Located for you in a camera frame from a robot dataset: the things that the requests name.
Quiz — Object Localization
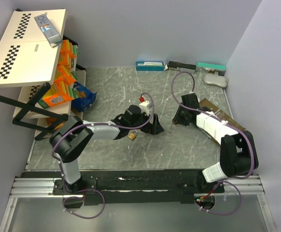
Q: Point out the orange snack bag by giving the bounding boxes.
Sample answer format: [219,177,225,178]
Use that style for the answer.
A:
[44,117,65,139]

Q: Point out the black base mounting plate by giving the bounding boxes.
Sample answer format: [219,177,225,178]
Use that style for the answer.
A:
[21,169,238,208]

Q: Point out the blue flat box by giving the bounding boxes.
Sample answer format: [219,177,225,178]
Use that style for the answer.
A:
[136,61,168,72]

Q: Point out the blue doritos chip bag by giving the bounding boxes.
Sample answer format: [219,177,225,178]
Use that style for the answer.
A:
[71,82,97,112]

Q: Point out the black frame white shelf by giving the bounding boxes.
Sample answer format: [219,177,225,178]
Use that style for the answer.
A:
[0,9,87,141]

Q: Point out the black flat box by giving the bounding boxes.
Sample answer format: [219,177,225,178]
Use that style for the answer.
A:
[168,61,197,73]

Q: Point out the grey white pouch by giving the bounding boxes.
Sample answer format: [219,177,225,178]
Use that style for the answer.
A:
[204,73,228,88]

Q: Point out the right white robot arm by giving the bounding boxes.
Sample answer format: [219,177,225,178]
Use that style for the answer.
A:
[173,93,259,193]

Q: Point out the brown foil package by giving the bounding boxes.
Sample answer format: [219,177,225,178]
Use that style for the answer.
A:
[197,98,246,145]

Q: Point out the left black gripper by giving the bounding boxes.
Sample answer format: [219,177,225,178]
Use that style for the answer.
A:
[129,111,164,135]

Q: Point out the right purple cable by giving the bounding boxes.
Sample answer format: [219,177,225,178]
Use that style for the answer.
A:
[170,71,255,215]

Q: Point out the short shackle brass padlock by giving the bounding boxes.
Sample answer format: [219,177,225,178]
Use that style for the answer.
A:
[128,130,138,141]

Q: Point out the checkerboard calibration board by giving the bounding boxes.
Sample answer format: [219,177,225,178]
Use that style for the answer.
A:
[0,9,67,87]

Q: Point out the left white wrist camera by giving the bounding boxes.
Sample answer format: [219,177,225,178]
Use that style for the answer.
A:
[139,97,152,116]

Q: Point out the teal flat box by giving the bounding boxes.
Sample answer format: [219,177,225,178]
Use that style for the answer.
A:
[196,62,226,76]

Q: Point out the stacked orange snack boxes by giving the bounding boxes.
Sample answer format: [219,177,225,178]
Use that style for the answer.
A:
[54,39,79,85]

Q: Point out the silver blue carton box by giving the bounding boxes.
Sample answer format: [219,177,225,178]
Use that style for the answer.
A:
[34,14,62,48]

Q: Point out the orange green snack box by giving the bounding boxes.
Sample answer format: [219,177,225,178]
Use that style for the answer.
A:
[38,81,74,109]

